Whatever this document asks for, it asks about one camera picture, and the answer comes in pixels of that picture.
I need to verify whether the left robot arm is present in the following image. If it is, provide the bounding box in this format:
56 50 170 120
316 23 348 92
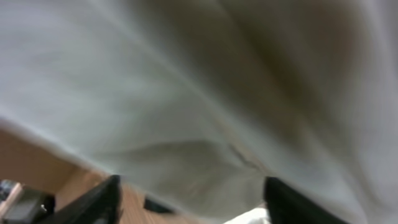
1 180 55 224

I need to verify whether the white t-shirt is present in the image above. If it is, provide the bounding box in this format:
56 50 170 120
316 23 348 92
1 0 397 223

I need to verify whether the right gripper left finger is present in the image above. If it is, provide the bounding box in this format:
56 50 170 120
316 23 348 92
38 175 121 224

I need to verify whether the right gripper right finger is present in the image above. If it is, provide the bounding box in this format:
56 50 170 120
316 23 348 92
263 177 347 224

